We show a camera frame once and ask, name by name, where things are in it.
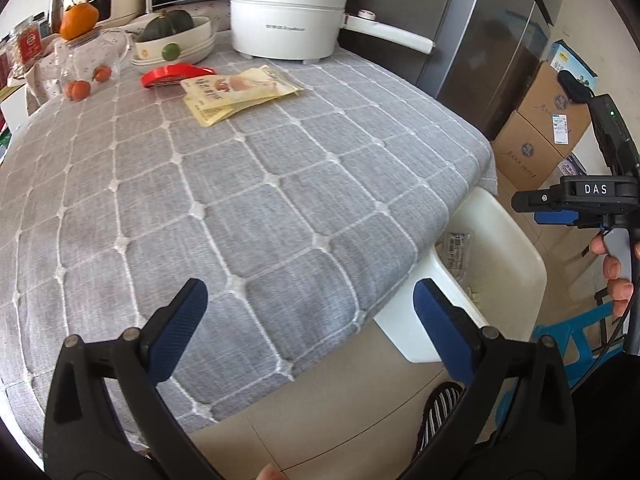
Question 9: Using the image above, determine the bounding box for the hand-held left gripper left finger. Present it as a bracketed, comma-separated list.
[42, 277, 226, 480]

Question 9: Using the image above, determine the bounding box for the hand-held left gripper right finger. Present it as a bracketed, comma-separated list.
[400, 277, 576, 480]

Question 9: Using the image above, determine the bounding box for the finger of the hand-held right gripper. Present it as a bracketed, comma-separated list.
[511, 187, 563, 214]
[534, 209, 579, 227]

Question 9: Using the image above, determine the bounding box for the clear labelled wrapper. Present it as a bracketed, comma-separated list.
[442, 232, 473, 281]

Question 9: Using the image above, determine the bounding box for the person's right hand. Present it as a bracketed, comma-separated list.
[590, 232, 640, 318]

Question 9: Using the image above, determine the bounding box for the brown cardboard box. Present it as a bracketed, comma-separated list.
[517, 60, 593, 146]
[492, 110, 576, 191]

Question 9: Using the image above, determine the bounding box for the white blue box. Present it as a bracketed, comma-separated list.
[560, 152, 587, 177]

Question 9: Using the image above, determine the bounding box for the striped slipper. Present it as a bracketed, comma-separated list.
[411, 381, 466, 461]

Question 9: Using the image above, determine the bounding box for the blue plastic stool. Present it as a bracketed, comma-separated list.
[497, 300, 626, 426]

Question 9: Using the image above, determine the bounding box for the blue printed box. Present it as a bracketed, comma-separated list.
[549, 40, 599, 88]

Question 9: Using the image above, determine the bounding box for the grey quilted tablecloth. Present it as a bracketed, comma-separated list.
[0, 0, 498, 453]

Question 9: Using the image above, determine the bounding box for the grey refrigerator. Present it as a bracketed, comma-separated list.
[340, 0, 571, 141]

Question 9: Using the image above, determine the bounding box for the beige snack packet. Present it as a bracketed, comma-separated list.
[180, 65, 304, 109]
[184, 95, 281, 127]

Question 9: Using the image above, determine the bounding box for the red plastic lid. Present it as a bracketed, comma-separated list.
[140, 62, 218, 89]

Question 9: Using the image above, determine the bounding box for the clear glass jar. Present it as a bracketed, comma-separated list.
[55, 30, 126, 103]

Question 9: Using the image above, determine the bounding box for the white bowl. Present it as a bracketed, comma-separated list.
[131, 15, 217, 67]

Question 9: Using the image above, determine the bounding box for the dark green squash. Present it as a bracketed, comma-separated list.
[136, 9, 196, 43]

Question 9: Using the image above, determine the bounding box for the white electric cooking pot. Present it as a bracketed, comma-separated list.
[230, 0, 435, 63]

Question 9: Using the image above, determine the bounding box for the red snack package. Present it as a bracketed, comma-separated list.
[11, 26, 45, 64]

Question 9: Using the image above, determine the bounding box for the large orange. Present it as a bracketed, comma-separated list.
[60, 2, 99, 41]

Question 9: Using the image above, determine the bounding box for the black cable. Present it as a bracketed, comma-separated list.
[565, 305, 640, 392]

